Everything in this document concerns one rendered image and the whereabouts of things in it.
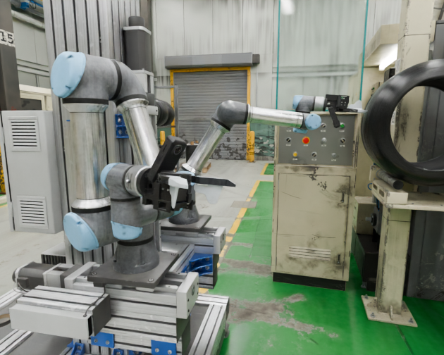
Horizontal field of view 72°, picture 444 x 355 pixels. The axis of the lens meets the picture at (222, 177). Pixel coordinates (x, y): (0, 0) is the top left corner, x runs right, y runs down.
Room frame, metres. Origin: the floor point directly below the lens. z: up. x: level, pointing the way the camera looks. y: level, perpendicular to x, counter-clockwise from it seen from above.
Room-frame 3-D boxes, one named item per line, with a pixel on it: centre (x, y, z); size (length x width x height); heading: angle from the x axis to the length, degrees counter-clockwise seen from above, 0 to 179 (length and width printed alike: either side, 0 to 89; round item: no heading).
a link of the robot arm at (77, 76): (0.86, 0.37, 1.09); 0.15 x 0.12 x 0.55; 142
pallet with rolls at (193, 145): (8.26, 0.76, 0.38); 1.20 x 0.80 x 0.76; 176
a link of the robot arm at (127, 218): (0.79, 0.24, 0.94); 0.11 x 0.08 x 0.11; 142
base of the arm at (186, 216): (1.45, 0.19, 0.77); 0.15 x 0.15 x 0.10
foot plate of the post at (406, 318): (1.80, -1.06, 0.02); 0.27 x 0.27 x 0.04; 74
